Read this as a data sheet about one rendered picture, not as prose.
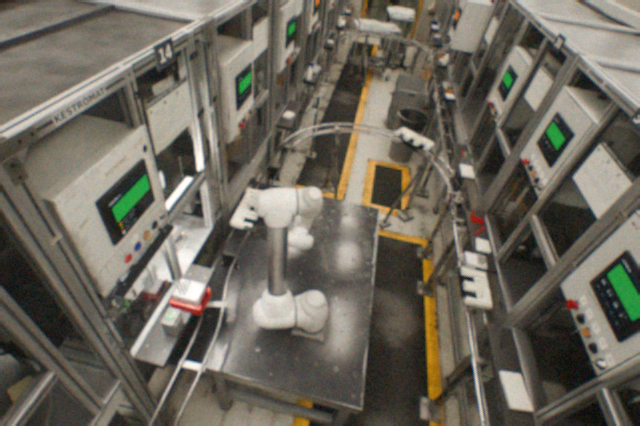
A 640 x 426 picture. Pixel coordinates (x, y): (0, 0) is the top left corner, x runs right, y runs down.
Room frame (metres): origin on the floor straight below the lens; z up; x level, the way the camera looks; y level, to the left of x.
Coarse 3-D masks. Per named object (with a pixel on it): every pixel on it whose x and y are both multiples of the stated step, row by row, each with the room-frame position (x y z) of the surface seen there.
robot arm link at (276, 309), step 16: (272, 192) 1.18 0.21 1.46; (288, 192) 1.20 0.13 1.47; (256, 208) 1.13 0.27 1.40; (272, 208) 1.12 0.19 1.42; (288, 208) 1.14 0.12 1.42; (272, 224) 1.10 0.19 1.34; (288, 224) 1.13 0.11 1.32; (272, 240) 1.08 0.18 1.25; (272, 256) 1.05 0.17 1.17; (272, 272) 1.01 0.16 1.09; (272, 288) 0.97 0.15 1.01; (256, 304) 0.94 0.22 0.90; (272, 304) 0.92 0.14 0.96; (288, 304) 0.94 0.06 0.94; (256, 320) 0.87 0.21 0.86; (272, 320) 0.88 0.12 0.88; (288, 320) 0.89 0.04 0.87
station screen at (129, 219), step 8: (136, 176) 0.87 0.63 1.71; (144, 176) 0.91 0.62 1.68; (128, 184) 0.83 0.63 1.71; (120, 192) 0.78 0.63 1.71; (152, 192) 0.93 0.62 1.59; (112, 200) 0.74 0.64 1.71; (144, 200) 0.87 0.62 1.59; (152, 200) 0.92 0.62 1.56; (112, 208) 0.73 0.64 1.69; (136, 208) 0.83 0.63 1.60; (144, 208) 0.86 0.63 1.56; (128, 216) 0.78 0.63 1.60; (136, 216) 0.81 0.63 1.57; (120, 224) 0.74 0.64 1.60; (128, 224) 0.77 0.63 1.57; (120, 232) 0.73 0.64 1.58
